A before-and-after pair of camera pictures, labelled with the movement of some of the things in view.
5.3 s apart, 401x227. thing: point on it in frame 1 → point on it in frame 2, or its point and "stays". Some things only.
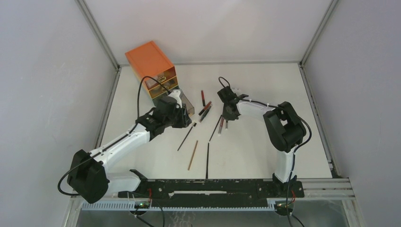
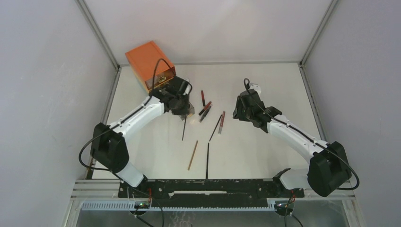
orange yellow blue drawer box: [157, 73] stays
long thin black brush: [206, 176] stays
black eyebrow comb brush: [194, 124] → [184, 128]
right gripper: [228, 117] → [237, 114]
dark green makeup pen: [205, 113] stays
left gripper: [185, 120] → [184, 111]
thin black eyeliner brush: [215, 127] stays
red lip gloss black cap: [203, 98] stays
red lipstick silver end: [221, 125] stays
